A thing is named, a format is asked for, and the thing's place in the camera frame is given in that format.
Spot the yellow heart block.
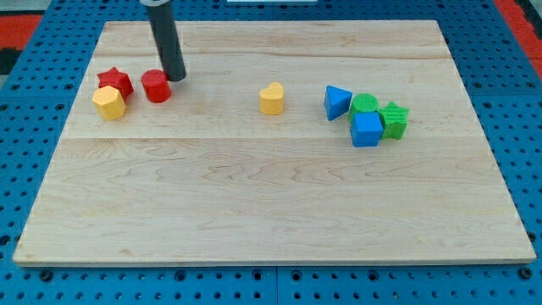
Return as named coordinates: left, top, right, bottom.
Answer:
left=258, top=82, right=285, bottom=115

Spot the light wooden board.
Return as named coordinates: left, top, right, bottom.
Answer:
left=14, top=20, right=536, bottom=267

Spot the blue triangle block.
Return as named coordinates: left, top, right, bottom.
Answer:
left=324, top=86, right=352, bottom=121

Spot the blue cube block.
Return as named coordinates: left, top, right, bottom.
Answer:
left=350, top=112, right=383, bottom=147

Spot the green cylinder block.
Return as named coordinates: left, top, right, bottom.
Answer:
left=348, top=93, right=379, bottom=122

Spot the green star block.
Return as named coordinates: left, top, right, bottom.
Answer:
left=377, top=101, right=410, bottom=140

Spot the red cylinder block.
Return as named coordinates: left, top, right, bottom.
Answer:
left=141, top=69, right=171, bottom=103

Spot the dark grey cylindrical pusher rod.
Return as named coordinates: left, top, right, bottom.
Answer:
left=140, top=0, right=186, bottom=82

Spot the red star block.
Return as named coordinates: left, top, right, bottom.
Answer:
left=97, top=67, right=134, bottom=101

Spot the yellow hexagon block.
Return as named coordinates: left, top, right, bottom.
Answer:
left=92, top=86, right=126, bottom=120

